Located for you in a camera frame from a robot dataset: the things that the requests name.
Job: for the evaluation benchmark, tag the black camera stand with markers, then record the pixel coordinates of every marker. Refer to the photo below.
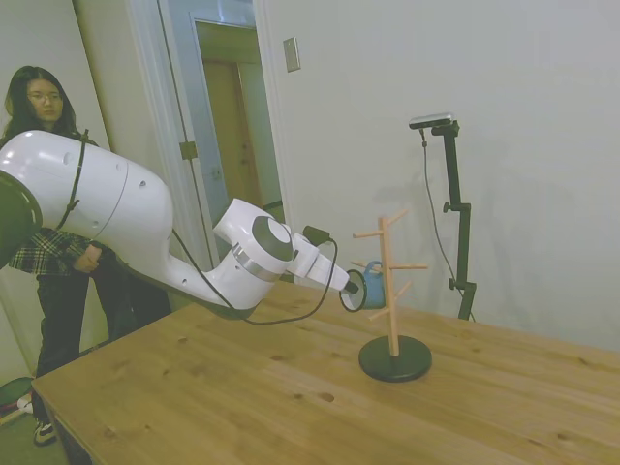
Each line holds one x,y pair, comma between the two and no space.
455,184

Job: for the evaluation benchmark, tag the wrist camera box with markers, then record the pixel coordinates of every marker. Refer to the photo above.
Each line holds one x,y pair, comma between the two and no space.
317,233

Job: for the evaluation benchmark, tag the brown wooden door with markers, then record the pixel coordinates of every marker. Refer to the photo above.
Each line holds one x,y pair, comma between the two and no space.
227,135

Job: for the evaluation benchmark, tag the round green floor object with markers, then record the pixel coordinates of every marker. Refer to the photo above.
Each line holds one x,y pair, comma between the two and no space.
12,397

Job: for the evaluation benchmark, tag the wooden mug tree black base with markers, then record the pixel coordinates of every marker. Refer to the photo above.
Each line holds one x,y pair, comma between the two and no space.
391,315

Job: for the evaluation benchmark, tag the metal door hinge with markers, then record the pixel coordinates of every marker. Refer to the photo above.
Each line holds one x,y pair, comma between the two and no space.
188,150

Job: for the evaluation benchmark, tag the grey stereo camera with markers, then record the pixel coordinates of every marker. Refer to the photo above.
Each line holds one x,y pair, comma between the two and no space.
432,120

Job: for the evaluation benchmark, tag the person with long dark hair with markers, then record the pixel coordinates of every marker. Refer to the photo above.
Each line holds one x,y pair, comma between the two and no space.
43,102

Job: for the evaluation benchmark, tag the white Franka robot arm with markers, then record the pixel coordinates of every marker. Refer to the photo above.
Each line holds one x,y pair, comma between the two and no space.
97,194

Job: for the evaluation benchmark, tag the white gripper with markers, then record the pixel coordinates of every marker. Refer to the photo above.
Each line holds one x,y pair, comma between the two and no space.
315,266

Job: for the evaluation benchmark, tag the blue enamel mug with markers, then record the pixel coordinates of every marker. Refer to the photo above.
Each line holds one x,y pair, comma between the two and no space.
373,290

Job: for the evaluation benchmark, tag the grey wall switch plate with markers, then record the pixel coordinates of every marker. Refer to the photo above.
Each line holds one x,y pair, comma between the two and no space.
291,54

